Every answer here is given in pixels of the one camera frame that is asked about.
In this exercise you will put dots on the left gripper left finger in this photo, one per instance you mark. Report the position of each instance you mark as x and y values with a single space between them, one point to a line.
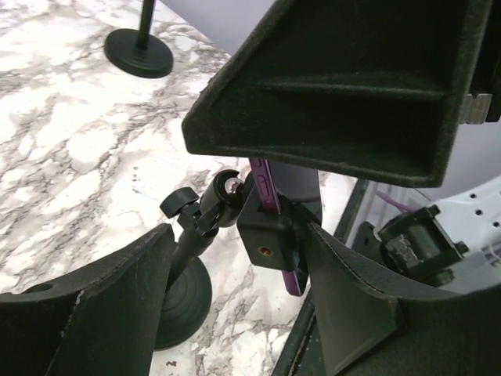
101 319

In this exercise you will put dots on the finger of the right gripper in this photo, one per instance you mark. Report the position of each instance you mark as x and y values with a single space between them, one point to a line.
370 89

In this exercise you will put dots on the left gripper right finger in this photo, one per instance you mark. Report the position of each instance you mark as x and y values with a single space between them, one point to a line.
373 321

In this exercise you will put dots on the black phone stand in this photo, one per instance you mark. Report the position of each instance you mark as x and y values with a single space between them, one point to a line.
138 52

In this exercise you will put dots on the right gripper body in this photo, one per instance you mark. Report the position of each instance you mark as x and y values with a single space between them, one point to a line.
482 103

